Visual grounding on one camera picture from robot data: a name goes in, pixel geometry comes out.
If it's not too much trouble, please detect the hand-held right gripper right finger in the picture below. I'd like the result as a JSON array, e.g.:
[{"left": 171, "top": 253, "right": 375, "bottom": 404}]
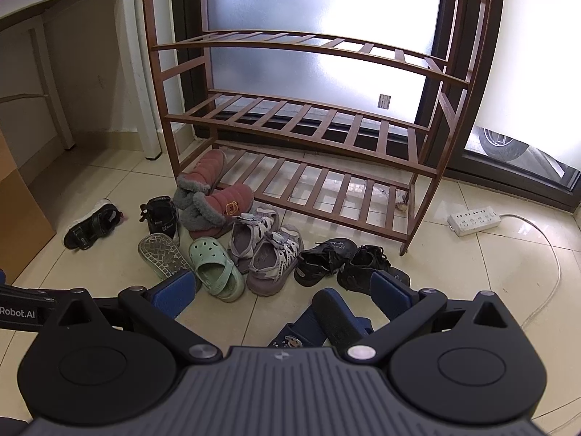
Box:
[{"left": 344, "top": 271, "right": 532, "bottom": 366}]

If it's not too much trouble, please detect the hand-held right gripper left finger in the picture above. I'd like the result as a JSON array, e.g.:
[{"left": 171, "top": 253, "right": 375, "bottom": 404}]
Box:
[{"left": 43, "top": 269, "right": 223, "bottom": 366}]

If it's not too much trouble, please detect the black leather shoe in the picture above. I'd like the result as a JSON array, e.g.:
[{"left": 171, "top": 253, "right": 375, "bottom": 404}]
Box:
[
  {"left": 293, "top": 237, "right": 359, "bottom": 288},
  {"left": 337, "top": 245, "right": 411, "bottom": 296}
]

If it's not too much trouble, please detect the green clog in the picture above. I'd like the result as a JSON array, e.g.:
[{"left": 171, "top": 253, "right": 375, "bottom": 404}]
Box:
[
  {"left": 137, "top": 233, "right": 203, "bottom": 291},
  {"left": 189, "top": 237, "right": 246, "bottom": 303}
]

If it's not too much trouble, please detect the blue cartoon slide slipper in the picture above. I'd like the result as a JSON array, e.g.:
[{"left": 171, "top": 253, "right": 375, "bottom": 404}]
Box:
[
  {"left": 268, "top": 309, "right": 328, "bottom": 350},
  {"left": 311, "top": 288, "right": 374, "bottom": 350}
]

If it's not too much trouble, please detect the black strap sandal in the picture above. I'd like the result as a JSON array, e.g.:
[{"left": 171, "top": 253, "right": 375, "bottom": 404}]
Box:
[
  {"left": 139, "top": 196, "right": 180, "bottom": 241},
  {"left": 64, "top": 199, "right": 124, "bottom": 251}
]

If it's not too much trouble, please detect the wooden shoe rack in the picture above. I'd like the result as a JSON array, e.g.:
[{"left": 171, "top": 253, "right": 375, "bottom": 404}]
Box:
[{"left": 141, "top": 0, "right": 495, "bottom": 256}]

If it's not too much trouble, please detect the purple sneaker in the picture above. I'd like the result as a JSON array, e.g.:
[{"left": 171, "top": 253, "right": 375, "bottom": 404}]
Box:
[
  {"left": 245, "top": 225, "right": 304, "bottom": 296},
  {"left": 227, "top": 208, "right": 280, "bottom": 275}
]

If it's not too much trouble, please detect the pink fur-lined slipper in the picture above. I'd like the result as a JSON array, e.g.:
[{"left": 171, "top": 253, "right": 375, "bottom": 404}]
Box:
[
  {"left": 184, "top": 184, "right": 255, "bottom": 241},
  {"left": 176, "top": 149, "right": 227, "bottom": 212}
]

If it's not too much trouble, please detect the white power strip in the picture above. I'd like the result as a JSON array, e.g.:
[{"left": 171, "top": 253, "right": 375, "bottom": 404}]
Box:
[{"left": 447, "top": 206, "right": 502, "bottom": 238}]

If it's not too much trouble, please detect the cardboard box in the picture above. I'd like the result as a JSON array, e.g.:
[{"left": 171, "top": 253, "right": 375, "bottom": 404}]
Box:
[{"left": 0, "top": 129, "right": 57, "bottom": 264}]

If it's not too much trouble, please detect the car wheel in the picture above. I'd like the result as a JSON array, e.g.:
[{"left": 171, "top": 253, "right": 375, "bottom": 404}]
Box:
[{"left": 476, "top": 126, "right": 529, "bottom": 163}]

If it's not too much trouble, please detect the white desk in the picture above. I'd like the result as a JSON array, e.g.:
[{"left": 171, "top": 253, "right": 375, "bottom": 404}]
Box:
[{"left": 0, "top": 0, "right": 162, "bottom": 161}]

